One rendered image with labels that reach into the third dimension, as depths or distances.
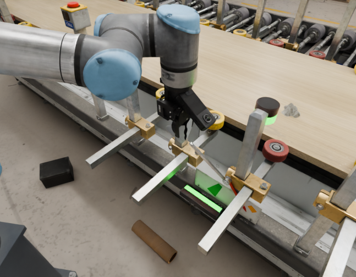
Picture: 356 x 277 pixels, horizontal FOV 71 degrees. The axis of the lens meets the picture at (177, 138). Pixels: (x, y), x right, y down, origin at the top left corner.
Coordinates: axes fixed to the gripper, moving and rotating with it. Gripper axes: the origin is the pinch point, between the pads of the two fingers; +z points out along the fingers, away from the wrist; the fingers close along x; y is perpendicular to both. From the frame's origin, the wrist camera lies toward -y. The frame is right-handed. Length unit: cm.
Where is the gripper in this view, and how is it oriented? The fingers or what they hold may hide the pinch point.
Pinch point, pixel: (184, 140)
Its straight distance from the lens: 76.6
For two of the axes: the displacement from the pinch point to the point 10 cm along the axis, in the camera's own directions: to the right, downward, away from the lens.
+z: 0.0, 7.2, 6.9
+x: -6.5, 5.3, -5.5
